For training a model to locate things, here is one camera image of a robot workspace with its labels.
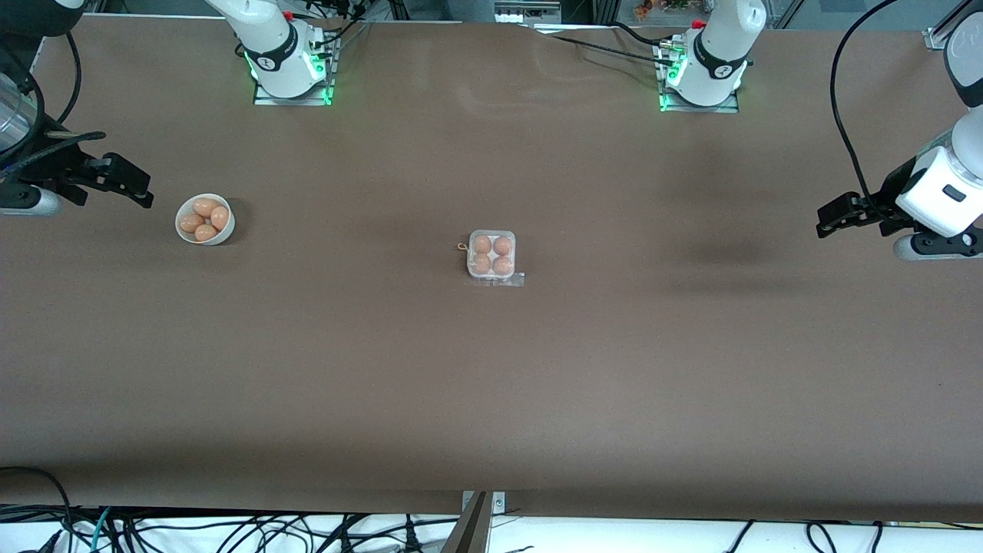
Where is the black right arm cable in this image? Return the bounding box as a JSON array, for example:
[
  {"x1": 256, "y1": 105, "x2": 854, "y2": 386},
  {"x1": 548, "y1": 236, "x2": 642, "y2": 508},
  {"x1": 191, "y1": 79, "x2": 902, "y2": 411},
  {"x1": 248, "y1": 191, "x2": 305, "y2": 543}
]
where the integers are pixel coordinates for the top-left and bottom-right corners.
[{"x1": 0, "y1": 32, "x2": 108, "y2": 174}]

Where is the black looped floor cable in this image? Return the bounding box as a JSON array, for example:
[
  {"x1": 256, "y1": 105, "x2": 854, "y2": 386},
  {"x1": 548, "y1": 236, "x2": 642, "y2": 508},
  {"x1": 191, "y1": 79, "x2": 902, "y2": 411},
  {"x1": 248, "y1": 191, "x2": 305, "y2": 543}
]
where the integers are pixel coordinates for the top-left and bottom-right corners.
[{"x1": 0, "y1": 466, "x2": 74, "y2": 553}]

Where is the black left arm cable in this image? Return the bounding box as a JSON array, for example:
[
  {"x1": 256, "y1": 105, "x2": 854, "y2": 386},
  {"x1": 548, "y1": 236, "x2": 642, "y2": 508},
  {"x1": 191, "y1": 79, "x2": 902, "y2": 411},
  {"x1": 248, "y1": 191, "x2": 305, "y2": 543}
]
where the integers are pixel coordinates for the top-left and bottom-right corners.
[{"x1": 831, "y1": 0, "x2": 903, "y2": 224}]

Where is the short black table cable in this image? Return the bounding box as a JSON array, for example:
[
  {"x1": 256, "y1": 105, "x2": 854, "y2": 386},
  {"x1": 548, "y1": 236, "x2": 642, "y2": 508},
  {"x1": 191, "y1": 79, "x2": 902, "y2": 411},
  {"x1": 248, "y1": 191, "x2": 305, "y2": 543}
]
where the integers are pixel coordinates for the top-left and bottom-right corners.
[{"x1": 611, "y1": 22, "x2": 665, "y2": 47}]

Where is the teal floor cable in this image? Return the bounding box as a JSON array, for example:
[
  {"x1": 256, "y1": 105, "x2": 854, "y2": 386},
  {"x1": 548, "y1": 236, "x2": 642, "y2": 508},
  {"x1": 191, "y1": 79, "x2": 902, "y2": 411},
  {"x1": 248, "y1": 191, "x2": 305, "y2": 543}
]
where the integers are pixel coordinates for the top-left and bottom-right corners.
[{"x1": 91, "y1": 507, "x2": 116, "y2": 553}]

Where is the white round bowl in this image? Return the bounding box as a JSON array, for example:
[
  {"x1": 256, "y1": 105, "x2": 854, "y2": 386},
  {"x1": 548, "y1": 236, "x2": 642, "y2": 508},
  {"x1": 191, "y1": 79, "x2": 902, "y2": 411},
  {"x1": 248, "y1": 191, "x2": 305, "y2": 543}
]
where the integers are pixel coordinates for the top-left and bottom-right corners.
[{"x1": 176, "y1": 193, "x2": 236, "y2": 246}]

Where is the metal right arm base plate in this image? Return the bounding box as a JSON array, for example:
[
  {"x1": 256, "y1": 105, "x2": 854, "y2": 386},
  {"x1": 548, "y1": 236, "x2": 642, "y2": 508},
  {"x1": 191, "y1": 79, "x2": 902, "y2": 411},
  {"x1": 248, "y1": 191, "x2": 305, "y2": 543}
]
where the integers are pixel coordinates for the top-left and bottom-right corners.
[{"x1": 253, "y1": 35, "x2": 336, "y2": 106}]

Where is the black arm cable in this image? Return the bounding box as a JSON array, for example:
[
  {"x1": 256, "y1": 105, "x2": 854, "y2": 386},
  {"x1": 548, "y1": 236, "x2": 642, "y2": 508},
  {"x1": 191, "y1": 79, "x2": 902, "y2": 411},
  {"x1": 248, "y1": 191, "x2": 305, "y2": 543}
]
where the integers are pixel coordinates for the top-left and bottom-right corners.
[
  {"x1": 0, "y1": 32, "x2": 108, "y2": 174},
  {"x1": 831, "y1": 0, "x2": 903, "y2": 224}
]

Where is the blue grey fabric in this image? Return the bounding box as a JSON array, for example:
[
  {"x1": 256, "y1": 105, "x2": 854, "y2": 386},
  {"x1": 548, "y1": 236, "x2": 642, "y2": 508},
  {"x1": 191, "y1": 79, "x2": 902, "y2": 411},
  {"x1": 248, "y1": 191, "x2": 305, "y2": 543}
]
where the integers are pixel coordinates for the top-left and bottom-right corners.
[{"x1": 445, "y1": 0, "x2": 496, "y2": 22}]

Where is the clear plastic egg box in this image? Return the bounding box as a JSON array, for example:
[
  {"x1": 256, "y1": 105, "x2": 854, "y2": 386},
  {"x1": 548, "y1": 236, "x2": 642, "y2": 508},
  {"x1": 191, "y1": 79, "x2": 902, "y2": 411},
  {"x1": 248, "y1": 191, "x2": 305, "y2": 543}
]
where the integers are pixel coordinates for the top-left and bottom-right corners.
[{"x1": 457, "y1": 229, "x2": 518, "y2": 280}]

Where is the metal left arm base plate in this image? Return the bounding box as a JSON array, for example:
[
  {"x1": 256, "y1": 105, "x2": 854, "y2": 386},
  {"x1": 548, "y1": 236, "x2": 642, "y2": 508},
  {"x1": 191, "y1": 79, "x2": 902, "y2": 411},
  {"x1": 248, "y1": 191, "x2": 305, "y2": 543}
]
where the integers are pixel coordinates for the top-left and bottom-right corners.
[{"x1": 659, "y1": 42, "x2": 742, "y2": 114}]

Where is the white power strip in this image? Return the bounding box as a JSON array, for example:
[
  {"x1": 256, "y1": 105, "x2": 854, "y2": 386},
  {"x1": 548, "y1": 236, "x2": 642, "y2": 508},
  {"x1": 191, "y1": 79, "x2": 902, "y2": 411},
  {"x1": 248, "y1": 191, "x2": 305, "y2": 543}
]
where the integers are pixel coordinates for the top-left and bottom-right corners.
[{"x1": 495, "y1": 0, "x2": 561, "y2": 24}]

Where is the grey metal pole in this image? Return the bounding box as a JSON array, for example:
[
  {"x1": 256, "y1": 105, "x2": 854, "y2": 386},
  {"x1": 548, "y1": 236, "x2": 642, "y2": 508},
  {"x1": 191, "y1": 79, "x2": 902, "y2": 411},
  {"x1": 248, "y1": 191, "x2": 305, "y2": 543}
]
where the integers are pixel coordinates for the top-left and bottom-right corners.
[{"x1": 442, "y1": 492, "x2": 492, "y2": 553}]

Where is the long black table cable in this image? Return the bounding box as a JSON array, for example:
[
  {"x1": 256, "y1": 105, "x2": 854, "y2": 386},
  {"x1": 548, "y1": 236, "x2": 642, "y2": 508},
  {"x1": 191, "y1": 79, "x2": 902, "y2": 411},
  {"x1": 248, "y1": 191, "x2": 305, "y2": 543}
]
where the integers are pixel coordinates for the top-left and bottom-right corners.
[{"x1": 538, "y1": 29, "x2": 670, "y2": 68}]

